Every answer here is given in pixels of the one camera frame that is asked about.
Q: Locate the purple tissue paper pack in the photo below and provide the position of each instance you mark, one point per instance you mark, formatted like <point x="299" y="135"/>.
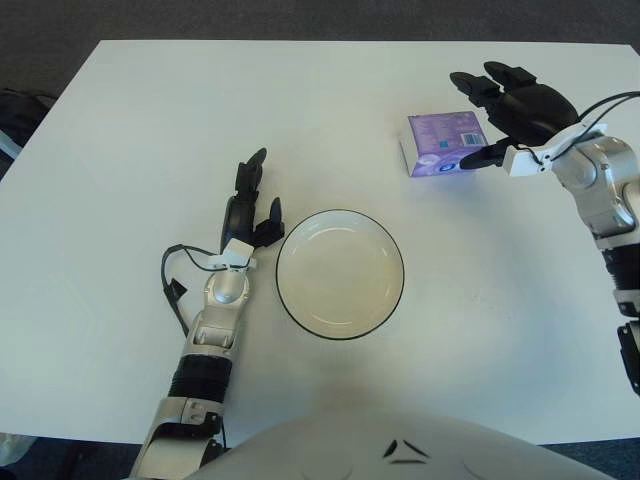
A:
<point x="440" y="135"/>

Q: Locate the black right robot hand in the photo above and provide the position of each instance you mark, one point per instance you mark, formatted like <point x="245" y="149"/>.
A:
<point x="535" y="110"/>

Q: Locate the white plastic object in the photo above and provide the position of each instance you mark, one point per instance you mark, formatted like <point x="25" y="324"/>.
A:
<point x="7" y="147"/>

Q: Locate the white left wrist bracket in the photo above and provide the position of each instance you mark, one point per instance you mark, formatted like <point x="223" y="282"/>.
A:
<point x="235" y="252"/>

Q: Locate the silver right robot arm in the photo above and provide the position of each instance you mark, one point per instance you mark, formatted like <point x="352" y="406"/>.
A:
<point x="600" y="190"/>

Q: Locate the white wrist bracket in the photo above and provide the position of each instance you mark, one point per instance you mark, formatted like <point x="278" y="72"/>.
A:
<point x="235" y="252"/>
<point x="522" y="162"/>

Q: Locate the white plate with black rim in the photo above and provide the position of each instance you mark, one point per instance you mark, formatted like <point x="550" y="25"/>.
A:
<point x="340" y="277"/>

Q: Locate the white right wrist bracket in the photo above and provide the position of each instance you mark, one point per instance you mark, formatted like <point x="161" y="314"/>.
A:
<point x="522" y="162"/>

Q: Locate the clear plastic bag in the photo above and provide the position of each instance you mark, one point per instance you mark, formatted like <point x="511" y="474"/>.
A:
<point x="12" y="447"/>

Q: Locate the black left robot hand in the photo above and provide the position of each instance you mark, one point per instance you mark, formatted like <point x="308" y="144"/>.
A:
<point x="237" y="220"/>

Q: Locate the grey robot torso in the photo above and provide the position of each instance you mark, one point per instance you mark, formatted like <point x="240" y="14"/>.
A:
<point x="395" y="450"/>

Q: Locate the black bag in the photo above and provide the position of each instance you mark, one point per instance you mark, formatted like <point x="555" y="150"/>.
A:
<point x="22" y="115"/>

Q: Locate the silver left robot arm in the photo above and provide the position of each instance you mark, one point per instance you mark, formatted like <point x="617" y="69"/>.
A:
<point x="215" y="320"/>

